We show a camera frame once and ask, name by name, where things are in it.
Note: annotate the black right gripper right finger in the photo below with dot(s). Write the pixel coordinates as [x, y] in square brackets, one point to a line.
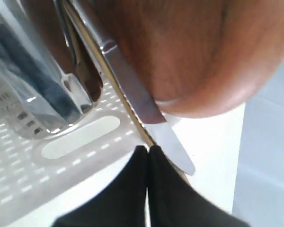
[173, 203]

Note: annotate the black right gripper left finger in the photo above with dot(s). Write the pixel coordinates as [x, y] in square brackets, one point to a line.
[120, 204]

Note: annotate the silver table knife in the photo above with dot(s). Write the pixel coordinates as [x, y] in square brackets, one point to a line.
[132, 80]

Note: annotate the white perforated plastic basket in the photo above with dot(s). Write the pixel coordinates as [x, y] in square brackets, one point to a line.
[41, 180]

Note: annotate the stainless steel cup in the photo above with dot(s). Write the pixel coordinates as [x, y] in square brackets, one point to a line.
[48, 82]

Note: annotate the brown wooden bowl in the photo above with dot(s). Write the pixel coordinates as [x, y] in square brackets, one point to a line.
[197, 58]

